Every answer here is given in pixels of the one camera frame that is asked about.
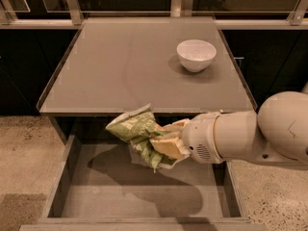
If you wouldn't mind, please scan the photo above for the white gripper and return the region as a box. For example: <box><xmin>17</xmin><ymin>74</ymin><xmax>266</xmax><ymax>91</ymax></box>
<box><xmin>150</xmin><ymin>112</ymin><xmax>223</xmax><ymax>164</ymax></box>

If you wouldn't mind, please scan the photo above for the green jalapeno chip bag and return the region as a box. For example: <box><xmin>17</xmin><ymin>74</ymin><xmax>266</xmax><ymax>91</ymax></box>
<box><xmin>106</xmin><ymin>105</ymin><xmax>191</xmax><ymax>171</ymax></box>

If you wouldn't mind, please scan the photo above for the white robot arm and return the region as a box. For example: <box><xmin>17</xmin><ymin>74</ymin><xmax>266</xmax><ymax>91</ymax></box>
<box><xmin>150</xmin><ymin>91</ymin><xmax>308</xmax><ymax>170</ymax></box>

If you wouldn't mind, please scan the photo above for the grey cabinet with top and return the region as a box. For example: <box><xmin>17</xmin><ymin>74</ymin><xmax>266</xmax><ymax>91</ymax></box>
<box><xmin>36</xmin><ymin>15</ymin><xmax>258</xmax><ymax>146</ymax></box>

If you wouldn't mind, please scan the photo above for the open grey top drawer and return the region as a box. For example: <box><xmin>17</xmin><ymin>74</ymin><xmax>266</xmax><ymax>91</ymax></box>
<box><xmin>18</xmin><ymin>132</ymin><xmax>268</xmax><ymax>231</ymax></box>

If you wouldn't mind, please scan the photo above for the white ceramic bowl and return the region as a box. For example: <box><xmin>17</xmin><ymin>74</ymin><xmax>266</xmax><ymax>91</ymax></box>
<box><xmin>176</xmin><ymin>39</ymin><xmax>217</xmax><ymax>72</ymax></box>

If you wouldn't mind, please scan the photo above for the metal window railing frame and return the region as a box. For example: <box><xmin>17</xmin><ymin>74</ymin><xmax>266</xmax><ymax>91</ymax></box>
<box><xmin>1</xmin><ymin>0</ymin><xmax>308</xmax><ymax>30</ymax></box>

